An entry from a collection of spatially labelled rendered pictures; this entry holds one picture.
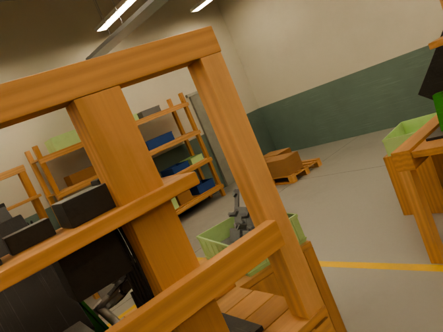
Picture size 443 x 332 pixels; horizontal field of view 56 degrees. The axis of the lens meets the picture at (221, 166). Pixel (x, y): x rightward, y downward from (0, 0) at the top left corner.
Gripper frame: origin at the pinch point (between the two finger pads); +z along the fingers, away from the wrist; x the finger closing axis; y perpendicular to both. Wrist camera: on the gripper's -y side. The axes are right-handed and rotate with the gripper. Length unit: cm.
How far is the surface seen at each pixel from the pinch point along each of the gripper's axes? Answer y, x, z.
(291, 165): 126, -409, -408
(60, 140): 413, -327, -177
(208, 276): -29.6, 25.0, -22.0
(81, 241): -6.4, 48.1, -3.1
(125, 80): 14, 63, -42
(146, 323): -25.9, 28.9, -1.2
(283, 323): -49, -15, -38
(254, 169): -19, 29, -60
